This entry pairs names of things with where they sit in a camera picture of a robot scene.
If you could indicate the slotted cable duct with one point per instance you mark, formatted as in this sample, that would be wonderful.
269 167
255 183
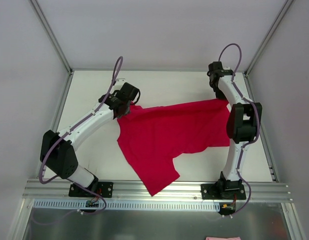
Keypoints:
133 205

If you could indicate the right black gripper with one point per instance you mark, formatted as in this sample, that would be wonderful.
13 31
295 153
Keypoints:
220 93

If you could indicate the aluminium front rail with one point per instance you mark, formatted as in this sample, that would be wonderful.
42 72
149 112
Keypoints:
176 191

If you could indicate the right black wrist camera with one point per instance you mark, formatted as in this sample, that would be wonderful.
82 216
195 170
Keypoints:
214 66

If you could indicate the right aluminium frame post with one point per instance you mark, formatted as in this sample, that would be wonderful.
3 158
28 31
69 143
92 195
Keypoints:
269 35

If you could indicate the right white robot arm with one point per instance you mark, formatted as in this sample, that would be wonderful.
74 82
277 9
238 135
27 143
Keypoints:
242 127

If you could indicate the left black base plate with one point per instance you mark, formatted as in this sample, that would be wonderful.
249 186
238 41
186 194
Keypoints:
103 188

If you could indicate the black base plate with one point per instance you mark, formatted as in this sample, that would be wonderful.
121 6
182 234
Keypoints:
103 188
210 191

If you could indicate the left aluminium frame post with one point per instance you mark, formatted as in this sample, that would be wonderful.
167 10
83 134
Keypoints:
50 34

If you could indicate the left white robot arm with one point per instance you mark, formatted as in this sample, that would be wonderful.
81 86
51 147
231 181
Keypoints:
58 149

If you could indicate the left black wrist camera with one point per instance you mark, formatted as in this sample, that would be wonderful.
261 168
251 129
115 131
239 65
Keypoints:
129 92

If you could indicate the pink folded cloth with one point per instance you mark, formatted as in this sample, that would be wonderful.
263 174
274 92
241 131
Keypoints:
222 238

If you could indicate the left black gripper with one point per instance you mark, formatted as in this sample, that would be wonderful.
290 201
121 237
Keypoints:
123 110

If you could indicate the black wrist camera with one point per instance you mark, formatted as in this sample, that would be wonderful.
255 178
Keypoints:
214 66
129 92

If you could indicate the aluminium frame post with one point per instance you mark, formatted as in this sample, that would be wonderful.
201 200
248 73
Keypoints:
50 34
269 35

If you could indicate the red t-shirt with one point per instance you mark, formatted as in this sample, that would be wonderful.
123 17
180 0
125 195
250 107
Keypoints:
150 138

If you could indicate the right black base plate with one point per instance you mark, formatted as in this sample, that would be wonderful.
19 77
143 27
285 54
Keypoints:
210 191

